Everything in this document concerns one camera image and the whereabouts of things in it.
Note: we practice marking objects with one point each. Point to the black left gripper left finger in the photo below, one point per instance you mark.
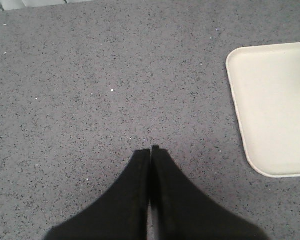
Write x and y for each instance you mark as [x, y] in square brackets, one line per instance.
[121, 213]

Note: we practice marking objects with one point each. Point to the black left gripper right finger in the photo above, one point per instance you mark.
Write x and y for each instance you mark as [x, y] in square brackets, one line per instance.
[182, 212]

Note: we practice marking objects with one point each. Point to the cream rectangular plastic tray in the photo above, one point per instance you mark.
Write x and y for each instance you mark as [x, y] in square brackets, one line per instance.
[265, 86]

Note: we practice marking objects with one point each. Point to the grey pleated curtain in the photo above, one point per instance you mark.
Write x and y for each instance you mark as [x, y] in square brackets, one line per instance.
[7, 5]

